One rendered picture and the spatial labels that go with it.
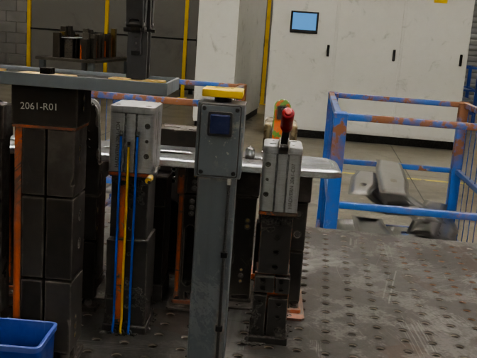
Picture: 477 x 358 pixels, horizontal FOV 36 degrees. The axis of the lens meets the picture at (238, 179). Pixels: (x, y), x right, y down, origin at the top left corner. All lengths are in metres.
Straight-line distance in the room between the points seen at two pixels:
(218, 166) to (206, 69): 8.17
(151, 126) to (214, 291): 0.30
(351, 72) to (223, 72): 1.59
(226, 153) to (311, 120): 8.12
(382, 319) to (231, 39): 7.82
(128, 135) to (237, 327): 0.42
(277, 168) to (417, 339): 0.44
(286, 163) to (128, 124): 0.28
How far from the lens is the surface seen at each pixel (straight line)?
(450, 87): 9.29
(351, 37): 9.14
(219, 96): 1.07
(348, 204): 3.14
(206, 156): 1.08
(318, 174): 1.36
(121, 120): 1.25
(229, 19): 9.17
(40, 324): 1.18
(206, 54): 9.23
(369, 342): 1.40
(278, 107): 1.57
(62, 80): 1.07
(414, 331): 1.48
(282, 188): 1.25
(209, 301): 1.14
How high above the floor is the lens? 1.24
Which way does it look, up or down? 11 degrees down
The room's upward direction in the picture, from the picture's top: 4 degrees clockwise
